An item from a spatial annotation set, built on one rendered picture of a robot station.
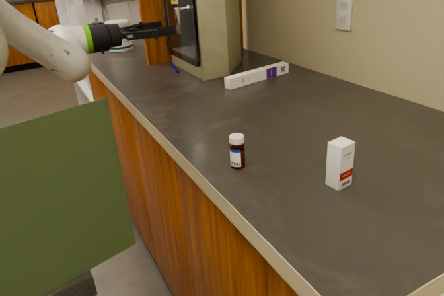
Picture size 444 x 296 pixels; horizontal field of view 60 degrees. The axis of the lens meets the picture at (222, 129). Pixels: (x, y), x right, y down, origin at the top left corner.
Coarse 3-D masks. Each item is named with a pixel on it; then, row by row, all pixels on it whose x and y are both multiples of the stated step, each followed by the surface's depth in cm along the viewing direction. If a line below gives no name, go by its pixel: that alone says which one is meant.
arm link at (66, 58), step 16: (0, 0) 92; (0, 16) 91; (16, 16) 95; (16, 32) 95; (32, 32) 98; (48, 32) 103; (16, 48) 99; (32, 48) 100; (48, 48) 102; (64, 48) 105; (80, 48) 111; (48, 64) 105; (64, 64) 106; (80, 64) 109; (64, 80) 111; (80, 80) 113
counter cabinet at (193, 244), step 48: (96, 96) 211; (144, 144) 135; (144, 192) 158; (192, 192) 99; (144, 240) 189; (192, 240) 111; (240, 240) 78; (192, 288) 125; (240, 288) 85; (288, 288) 65
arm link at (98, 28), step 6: (96, 18) 123; (90, 24) 122; (96, 24) 122; (102, 24) 122; (90, 30) 120; (96, 30) 121; (102, 30) 121; (108, 30) 124; (96, 36) 121; (102, 36) 121; (108, 36) 122; (96, 42) 121; (102, 42) 122; (108, 42) 123; (96, 48) 122; (102, 48) 124; (108, 48) 125
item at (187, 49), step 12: (168, 0) 151; (180, 0) 140; (192, 0) 131; (168, 12) 154; (180, 12) 143; (192, 12) 133; (168, 24) 157; (192, 24) 136; (168, 36) 161; (180, 36) 149; (192, 36) 139; (180, 48) 152; (192, 48) 141; (192, 60) 144
